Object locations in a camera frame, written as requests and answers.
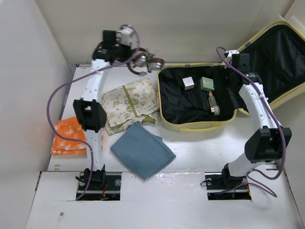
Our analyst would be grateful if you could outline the orange patterned cloth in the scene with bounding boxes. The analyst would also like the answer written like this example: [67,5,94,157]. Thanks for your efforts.
[51,117,87,156]

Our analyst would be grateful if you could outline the clear gold pump bottle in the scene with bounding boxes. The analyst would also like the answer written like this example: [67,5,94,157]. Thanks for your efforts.
[208,92,217,113]

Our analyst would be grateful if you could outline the gold lid cosmetic jar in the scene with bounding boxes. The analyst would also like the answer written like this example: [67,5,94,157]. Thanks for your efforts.
[210,105,220,116]

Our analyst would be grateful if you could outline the blue denim cloth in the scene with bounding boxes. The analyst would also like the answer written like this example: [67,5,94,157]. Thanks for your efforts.
[110,123,176,180]

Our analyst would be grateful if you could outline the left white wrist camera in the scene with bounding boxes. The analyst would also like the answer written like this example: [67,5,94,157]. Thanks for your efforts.
[117,27,134,46]

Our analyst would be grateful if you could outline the cream cartoon print cloth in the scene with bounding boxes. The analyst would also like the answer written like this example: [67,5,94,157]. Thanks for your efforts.
[101,78,159,136]

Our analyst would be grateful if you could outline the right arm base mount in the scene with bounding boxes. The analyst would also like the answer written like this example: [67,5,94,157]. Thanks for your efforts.
[200,168,252,200]

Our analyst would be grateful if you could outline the white cosmetic box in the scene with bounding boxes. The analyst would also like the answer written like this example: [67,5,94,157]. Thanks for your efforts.
[182,77,194,90]

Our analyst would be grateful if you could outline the green cosmetic box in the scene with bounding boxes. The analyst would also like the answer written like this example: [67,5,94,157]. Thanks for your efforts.
[200,77,214,92]

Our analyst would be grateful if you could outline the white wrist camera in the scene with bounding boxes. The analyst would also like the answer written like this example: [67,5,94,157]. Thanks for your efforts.
[225,50,239,58]
[117,27,134,46]

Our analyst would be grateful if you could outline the yellow suitcase black lining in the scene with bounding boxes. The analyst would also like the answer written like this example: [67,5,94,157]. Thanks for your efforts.
[157,21,305,132]

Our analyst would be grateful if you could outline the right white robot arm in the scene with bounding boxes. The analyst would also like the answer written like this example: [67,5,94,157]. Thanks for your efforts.
[220,50,292,188]

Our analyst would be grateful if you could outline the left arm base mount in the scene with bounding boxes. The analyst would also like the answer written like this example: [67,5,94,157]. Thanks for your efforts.
[75,167,122,201]

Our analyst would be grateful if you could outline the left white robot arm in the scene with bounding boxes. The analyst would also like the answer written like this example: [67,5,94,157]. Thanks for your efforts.
[73,27,136,189]

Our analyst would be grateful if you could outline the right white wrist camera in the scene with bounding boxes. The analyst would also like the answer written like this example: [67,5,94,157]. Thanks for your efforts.
[225,50,239,58]

